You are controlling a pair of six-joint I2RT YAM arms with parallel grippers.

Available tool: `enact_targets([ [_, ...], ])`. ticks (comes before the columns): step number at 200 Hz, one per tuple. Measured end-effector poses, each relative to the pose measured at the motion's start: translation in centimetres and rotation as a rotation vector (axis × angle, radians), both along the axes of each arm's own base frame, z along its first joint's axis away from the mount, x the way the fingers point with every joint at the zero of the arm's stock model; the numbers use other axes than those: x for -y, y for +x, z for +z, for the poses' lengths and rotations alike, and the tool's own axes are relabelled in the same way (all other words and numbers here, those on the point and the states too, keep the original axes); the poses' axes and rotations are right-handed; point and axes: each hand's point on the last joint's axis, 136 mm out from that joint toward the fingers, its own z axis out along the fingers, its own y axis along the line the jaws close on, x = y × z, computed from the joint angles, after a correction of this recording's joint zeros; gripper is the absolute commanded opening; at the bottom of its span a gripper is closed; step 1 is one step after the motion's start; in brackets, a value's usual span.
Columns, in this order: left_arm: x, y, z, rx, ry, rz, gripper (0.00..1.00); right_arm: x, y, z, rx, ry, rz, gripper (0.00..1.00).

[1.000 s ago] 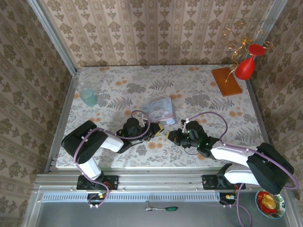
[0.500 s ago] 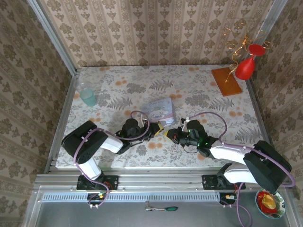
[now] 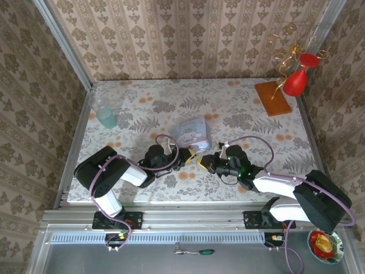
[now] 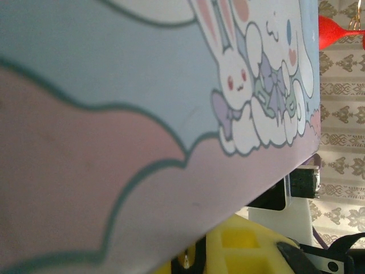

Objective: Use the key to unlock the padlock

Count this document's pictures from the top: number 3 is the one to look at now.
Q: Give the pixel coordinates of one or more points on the pastel cartoon tin box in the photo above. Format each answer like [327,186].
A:
[189,132]

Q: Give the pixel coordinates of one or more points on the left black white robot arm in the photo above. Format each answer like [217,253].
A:
[97,168]

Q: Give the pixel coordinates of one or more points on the floral tablecloth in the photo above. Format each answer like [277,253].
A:
[185,94]

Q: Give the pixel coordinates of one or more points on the teal translucent cup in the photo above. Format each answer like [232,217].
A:
[106,117]

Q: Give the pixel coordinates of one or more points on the orange wooden base board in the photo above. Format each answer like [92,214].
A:
[272,100]

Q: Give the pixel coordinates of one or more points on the clear plastic cup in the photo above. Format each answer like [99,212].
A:
[95,102]

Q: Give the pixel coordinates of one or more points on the red wine glass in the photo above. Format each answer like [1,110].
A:
[295,82]

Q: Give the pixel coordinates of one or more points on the red yellow snack wrapper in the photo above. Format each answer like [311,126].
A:
[322,242]

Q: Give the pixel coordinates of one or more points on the patterned ceramic bowl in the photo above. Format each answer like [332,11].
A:
[339,245]

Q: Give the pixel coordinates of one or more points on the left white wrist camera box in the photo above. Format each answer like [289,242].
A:
[170,147]

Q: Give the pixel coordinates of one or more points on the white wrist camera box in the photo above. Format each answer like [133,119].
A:
[225,147]
[170,147]

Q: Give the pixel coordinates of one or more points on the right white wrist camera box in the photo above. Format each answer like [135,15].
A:
[225,147]

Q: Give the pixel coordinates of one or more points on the aluminium profile frame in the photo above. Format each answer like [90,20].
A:
[199,218]

